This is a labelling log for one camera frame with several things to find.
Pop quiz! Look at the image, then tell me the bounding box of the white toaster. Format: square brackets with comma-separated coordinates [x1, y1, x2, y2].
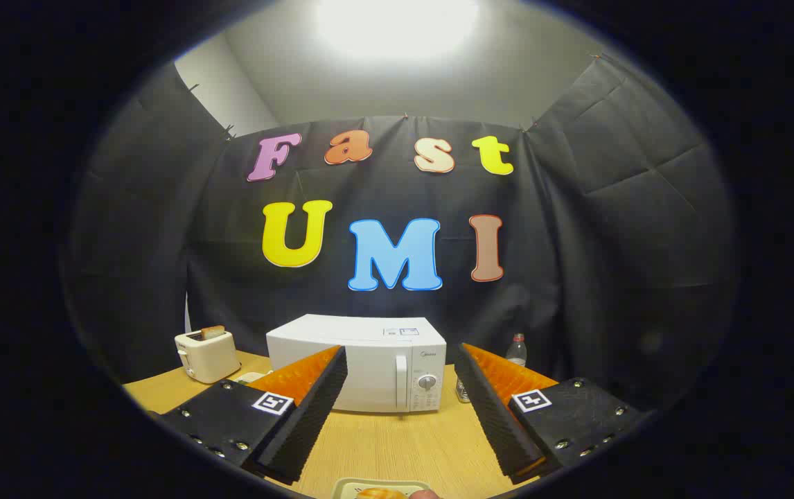
[174, 326, 242, 384]

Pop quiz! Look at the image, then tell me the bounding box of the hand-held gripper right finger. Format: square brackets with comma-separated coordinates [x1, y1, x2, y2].
[454, 342, 651, 486]

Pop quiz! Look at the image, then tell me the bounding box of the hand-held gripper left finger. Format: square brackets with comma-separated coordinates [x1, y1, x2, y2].
[158, 345, 349, 486]

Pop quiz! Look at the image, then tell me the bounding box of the white food tray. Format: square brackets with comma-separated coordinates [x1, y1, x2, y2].
[331, 478, 434, 499]

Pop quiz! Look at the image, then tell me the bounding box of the white microwave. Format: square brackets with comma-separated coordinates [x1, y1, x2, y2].
[265, 314, 448, 415]

